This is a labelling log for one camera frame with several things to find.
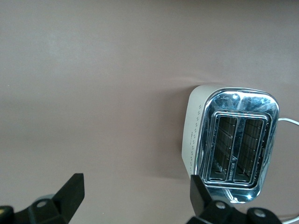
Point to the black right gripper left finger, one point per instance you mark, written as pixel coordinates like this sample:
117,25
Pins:
66,200

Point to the silver two-slot toaster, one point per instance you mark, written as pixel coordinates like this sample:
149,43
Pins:
240,102

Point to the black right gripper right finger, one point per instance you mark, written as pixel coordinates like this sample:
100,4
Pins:
201,203

